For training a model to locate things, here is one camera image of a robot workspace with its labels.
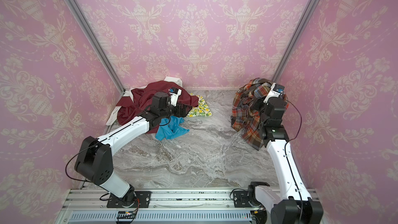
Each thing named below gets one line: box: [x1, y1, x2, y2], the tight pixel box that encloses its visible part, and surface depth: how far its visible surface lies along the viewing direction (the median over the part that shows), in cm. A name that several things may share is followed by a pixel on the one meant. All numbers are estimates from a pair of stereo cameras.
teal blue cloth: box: [155, 115, 190, 141], surface depth 96 cm
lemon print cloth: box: [186, 92, 213, 118], surface depth 107 cm
